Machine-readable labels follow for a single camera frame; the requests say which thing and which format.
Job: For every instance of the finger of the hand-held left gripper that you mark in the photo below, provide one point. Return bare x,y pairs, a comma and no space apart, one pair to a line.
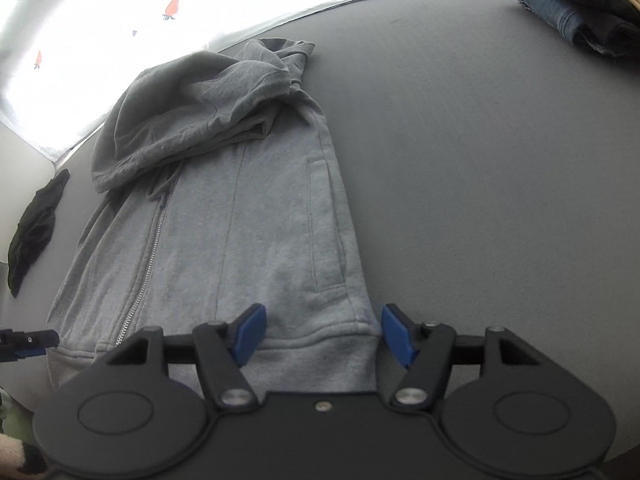
35,339

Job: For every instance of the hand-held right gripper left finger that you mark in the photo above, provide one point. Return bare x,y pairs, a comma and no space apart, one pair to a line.
250,332

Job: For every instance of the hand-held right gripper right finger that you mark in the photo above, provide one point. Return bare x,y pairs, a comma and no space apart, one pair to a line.
397,332

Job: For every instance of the grey zip hoodie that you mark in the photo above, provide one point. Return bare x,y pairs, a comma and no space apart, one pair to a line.
250,220

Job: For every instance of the green cloth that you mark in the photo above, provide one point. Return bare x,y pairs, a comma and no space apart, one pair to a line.
4,410

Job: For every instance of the black garment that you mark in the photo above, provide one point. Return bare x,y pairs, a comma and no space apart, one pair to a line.
35,230

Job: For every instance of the white black plush item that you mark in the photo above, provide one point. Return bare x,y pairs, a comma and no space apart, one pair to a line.
20,455

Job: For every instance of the printed grey sheet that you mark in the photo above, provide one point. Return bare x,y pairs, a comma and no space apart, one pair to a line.
100,50

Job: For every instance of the blue folded jeans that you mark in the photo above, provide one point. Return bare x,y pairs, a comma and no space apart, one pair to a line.
540,5

